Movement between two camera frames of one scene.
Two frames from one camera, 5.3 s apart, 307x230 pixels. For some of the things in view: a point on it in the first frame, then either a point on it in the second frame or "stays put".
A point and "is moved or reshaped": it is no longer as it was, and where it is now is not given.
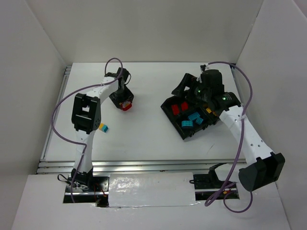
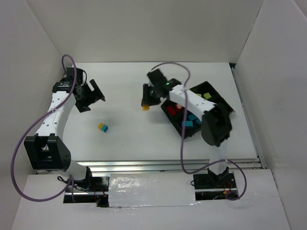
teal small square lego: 199,120 stays put
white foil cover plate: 153,189 stays put
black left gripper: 121,98 -> 88,96
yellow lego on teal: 101,125 stays put
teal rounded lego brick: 194,116 stays put
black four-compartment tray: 188,117 stays put
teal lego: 187,123 stays put
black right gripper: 186,87 -> 147,95
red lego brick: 175,109 is moved or reshaped
